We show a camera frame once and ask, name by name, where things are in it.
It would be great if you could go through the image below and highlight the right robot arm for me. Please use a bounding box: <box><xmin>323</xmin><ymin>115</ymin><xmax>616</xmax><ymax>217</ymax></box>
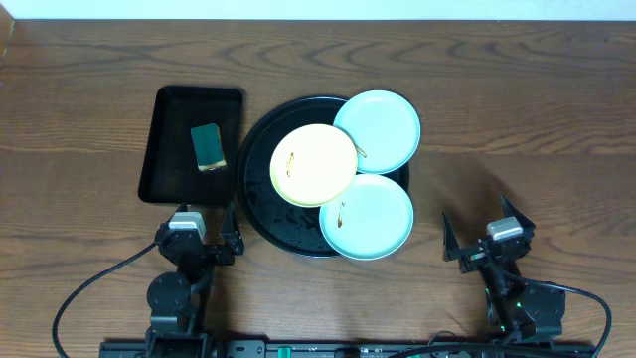
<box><xmin>443</xmin><ymin>197</ymin><xmax>566</xmax><ymax>343</ymax></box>

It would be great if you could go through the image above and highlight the green yellow sponge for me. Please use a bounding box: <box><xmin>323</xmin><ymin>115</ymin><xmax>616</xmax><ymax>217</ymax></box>
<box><xmin>191</xmin><ymin>123</ymin><xmax>227</xmax><ymax>172</ymax></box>

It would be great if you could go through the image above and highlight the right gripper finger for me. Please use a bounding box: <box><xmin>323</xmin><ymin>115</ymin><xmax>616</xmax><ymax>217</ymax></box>
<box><xmin>442</xmin><ymin>213</ymin><xmax>461</xmax><ymax>262</ymax></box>
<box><xmin>500</xmin><ymin>195</ymin><xmax>536</xmax><ymax>231</ymax></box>

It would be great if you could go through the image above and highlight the black rectangular tray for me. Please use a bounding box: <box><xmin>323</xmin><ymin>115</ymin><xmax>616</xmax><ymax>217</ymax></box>
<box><xmin>138</xmin><ymin>86</ymin><xmax>243</xmax><ymax>206</ymax></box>

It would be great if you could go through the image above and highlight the yellow plate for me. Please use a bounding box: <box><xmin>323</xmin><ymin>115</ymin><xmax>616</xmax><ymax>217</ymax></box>
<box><xmin>269</xmin><ymin>124</ymin><xmax>358</xmax><ymax>208</ymax></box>

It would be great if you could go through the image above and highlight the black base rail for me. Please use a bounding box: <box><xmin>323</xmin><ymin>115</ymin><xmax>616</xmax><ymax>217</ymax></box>
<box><xmin>98</xmin><ymin>339</ymin><xmax>418</xmax><ymax>358</ymax></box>

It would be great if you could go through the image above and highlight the black round tray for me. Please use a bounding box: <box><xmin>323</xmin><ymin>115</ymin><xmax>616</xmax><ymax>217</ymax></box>
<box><xmin>235</xmin><ymin>94</ymin><xmax>411</xmax><ymax>259</ymax></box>

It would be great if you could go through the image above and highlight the light blue plate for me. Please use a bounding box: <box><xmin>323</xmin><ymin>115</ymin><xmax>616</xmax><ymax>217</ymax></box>
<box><xmin>333</xmin><ymin>89</ymin><xmax>421</xmax><ymax>174</ymax></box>
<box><xmin>319</xmin><ymin>174</ymin><xmax>414</xmax><ymax>261</ymax></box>

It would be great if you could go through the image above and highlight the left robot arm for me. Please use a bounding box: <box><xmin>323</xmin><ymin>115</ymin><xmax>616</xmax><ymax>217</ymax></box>
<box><xmin>145</xmin><ymin>203</ymin><xmax>244</xmax><ymax>357</ymax></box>

